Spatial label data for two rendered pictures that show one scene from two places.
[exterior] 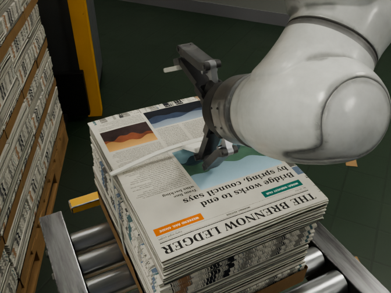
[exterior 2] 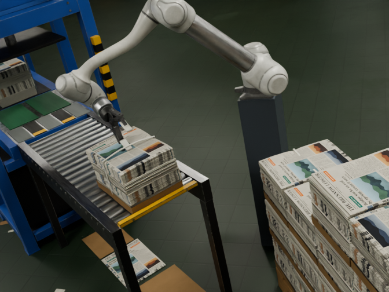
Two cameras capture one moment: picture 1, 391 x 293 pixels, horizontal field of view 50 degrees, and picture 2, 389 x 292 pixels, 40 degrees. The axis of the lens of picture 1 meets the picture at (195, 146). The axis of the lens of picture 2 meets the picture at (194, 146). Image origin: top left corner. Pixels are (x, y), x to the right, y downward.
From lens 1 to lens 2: 2.96 m
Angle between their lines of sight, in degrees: 115
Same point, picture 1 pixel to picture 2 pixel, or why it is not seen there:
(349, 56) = not seen: hidden behind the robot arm
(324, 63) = not seen: hidden behind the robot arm
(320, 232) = (86, 204)
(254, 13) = not seen: outside the picture
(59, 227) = (197, 178)
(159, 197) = (136, 134)
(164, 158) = (138, 145)
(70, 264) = (185, 170)
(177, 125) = (135, 155)
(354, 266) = (77, 197)
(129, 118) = (155, 152)
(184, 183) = (129, 139)
